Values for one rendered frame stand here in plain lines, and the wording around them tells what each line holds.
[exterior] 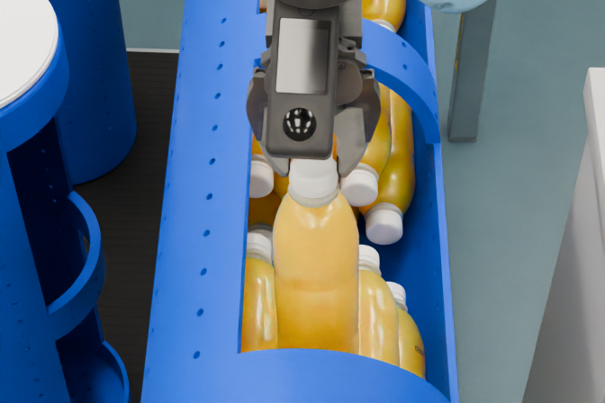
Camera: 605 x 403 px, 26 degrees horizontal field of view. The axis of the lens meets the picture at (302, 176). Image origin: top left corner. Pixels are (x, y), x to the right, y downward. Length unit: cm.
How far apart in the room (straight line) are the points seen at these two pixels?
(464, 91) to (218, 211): 163
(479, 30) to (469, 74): 12
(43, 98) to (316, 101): 74
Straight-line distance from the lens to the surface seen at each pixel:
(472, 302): 262
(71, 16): 232
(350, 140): 101
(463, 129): 285
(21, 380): 196
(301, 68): 90
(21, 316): 184
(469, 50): 268
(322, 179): 102
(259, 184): 132
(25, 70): 158
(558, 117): 296
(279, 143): 89
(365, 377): 106
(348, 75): 95
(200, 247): 116
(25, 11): 165
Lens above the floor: 212
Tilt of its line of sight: 49 degrees down
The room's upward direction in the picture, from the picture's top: straight up
